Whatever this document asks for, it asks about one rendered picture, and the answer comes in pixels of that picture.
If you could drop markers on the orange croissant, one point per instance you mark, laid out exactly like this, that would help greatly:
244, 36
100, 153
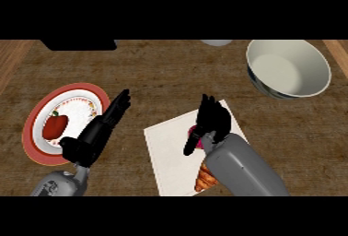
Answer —
205, 181

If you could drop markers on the red rimmed white plate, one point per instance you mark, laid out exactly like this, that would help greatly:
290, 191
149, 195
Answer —
76, 107

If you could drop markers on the white placemat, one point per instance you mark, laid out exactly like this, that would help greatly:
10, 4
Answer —
169, 153

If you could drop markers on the pink cupcake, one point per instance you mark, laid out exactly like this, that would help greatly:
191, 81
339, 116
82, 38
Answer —
193, 139

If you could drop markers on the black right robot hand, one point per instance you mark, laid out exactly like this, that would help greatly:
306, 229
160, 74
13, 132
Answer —
212, 118

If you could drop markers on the black appliance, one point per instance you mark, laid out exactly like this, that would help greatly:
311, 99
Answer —
78, 44

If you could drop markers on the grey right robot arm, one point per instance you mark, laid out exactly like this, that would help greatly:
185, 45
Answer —
241, 169

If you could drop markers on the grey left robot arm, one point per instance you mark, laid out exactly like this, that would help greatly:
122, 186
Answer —
60, 183

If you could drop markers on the pale grey round object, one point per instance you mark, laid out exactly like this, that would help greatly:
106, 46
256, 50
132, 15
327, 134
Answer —
216, 42

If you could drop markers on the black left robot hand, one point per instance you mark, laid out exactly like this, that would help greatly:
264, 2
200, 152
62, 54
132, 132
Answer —
93, 135

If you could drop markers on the red bell pepper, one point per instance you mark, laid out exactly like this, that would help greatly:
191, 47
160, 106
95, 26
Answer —
54, 126

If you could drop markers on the white bowl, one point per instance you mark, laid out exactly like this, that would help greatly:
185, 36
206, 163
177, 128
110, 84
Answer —
289, 69

